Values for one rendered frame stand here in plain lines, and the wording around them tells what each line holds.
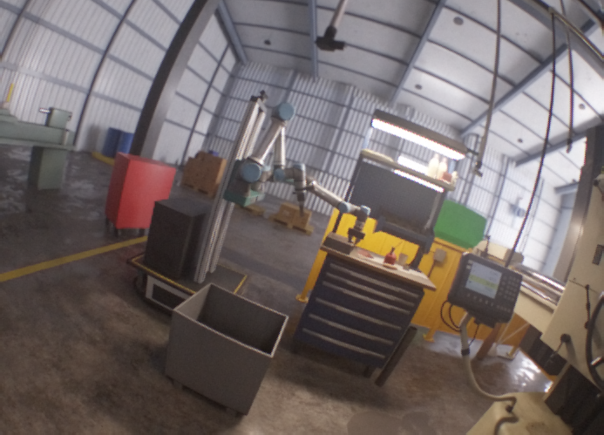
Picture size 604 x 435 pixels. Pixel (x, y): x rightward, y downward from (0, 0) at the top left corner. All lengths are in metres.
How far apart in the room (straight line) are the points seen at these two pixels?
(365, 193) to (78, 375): 2.44
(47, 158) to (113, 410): 3.80
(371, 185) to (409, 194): 0.34
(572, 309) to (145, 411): 2.06
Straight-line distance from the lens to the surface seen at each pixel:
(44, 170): 4.65
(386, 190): 2.26
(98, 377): 1.69
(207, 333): 1.27
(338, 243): 1.79
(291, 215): 6.70
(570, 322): 1.36
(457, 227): 4.64
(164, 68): 4.52
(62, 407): 1.59
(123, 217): 3.21
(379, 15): 10.48
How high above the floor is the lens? 1.33
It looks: 6 degrees down
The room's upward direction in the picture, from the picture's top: 20 degrees clockwise
